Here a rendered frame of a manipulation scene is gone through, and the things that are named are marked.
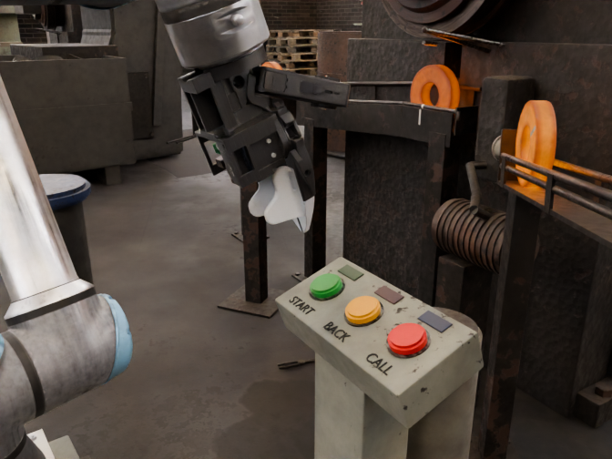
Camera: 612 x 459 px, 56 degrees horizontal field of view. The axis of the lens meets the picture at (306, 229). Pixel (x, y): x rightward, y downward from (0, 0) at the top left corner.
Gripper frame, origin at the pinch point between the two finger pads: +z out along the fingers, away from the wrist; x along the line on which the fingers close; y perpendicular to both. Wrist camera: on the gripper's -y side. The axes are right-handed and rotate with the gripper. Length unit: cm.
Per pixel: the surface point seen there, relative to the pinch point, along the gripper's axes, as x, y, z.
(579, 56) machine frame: -23, -84, 14
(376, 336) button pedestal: 11.2, 2.2, 10.5
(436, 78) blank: -57, -75, 18
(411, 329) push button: 14.5, -0.1, 9.4
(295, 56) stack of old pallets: -925, -532, 210
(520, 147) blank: -15, -54, 20
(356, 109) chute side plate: -87, -69, 27
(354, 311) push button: 7.3, 1.7, 9.3
